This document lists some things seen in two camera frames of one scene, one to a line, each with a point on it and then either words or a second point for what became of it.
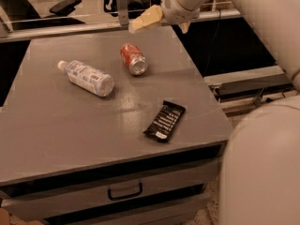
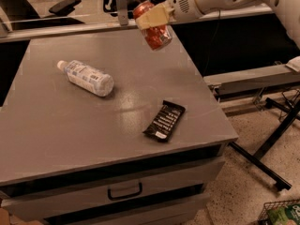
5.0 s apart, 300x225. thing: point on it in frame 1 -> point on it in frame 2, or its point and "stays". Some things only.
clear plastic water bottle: [88, 78] stays
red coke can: [134, 59] -> [157, 37]
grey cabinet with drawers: [111, 128] stays
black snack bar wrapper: [164, 122] stays
